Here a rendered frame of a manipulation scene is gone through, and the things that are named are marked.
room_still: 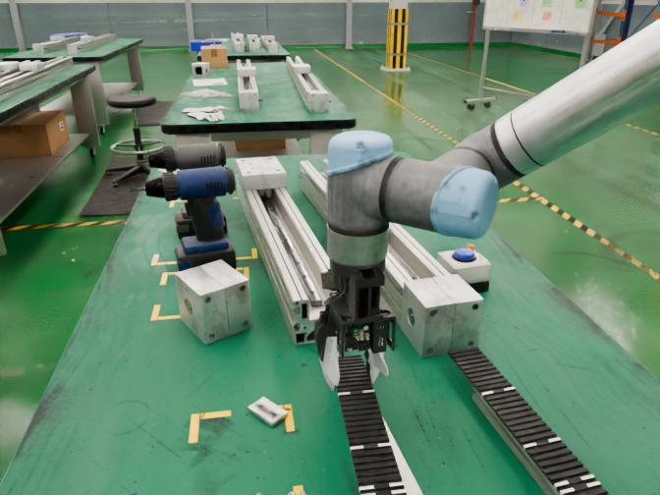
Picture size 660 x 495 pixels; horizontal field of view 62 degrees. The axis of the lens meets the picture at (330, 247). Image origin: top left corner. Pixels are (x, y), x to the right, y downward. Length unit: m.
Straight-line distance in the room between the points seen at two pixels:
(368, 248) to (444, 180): 0.13
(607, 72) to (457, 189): 0.19
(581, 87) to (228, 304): 0.61
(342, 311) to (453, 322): 0.26
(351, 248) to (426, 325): 0.27
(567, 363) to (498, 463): 0.26
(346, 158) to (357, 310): 0.18
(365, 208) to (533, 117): 0.21
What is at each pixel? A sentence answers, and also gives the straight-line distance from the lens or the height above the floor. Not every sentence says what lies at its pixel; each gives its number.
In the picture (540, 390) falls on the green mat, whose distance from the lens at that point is 0.89.
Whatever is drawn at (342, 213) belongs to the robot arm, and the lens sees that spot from 0.63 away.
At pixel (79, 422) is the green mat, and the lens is 0.86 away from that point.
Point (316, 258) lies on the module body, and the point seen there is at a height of 0.86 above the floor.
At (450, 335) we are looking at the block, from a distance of 0.91.
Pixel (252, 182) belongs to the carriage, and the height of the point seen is 0.89.
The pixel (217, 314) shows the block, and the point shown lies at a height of 0.83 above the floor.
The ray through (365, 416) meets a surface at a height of 0.81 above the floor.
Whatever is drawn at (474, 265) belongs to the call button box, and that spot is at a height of 0.84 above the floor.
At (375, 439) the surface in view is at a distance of 0.72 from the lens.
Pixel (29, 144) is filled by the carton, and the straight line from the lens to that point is 4.67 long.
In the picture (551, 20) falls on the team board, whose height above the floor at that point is 1.08.
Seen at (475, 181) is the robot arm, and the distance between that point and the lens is 0.58.
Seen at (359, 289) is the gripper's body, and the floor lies 0.98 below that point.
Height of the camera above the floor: 1.31
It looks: 25 degrees down
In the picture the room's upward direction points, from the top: straight up
